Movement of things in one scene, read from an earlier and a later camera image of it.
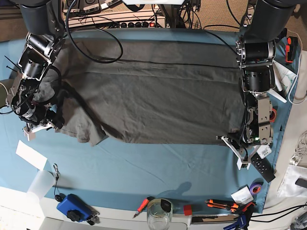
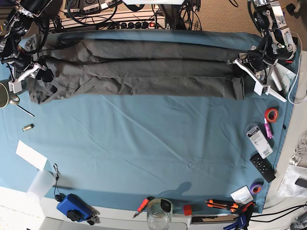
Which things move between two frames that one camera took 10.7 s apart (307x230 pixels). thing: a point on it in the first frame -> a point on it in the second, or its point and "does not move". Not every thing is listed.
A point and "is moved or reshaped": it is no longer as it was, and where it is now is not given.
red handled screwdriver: [144, 205] does not move
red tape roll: [273, 116] does not move
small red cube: [187, 210] does not move
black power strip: [159, 24] does not move
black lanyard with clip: [59, 197] does not move
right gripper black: [255, 133] -> [255, 58]
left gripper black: [49, 112] -> [24, 61]
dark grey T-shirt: [146, 89] is moved or reshaped
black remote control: [264, 166] does not move
